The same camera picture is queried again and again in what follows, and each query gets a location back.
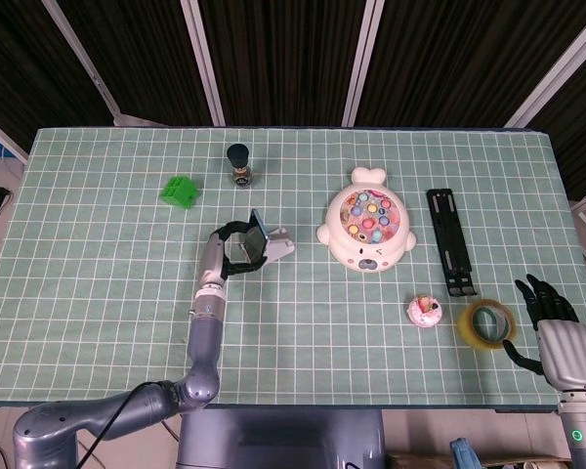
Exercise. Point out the green grid tablecloth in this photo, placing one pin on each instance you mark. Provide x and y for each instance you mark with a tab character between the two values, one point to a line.
293	342

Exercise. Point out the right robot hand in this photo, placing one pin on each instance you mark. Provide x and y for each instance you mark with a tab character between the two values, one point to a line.
566	352

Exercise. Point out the pepper grinder bottle black cap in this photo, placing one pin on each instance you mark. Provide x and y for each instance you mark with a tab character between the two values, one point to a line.
239	163

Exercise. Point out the pink strawberry donut toy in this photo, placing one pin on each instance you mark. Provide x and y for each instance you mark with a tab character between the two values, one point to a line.
425	312

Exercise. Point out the black folding bracket stand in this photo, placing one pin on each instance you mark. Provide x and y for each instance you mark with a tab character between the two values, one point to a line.
449	234

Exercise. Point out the yellow clear tape roll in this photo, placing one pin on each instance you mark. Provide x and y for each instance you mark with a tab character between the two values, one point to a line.
466	327

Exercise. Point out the grey robot torso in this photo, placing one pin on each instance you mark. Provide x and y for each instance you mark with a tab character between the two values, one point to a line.
283	439

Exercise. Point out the blue cloth item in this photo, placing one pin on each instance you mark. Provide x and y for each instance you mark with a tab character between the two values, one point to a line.
464	454

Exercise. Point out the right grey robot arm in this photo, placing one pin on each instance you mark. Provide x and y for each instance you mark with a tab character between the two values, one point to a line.
583	430

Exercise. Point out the cream seal fishing game toy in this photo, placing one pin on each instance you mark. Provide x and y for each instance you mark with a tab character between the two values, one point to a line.
366	249

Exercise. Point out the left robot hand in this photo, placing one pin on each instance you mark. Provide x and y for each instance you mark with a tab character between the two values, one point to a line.
212	264

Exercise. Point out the green toy building block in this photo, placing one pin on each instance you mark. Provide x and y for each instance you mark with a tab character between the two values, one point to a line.
178	191

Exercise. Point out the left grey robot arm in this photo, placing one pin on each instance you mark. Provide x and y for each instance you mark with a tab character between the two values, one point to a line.
205	342

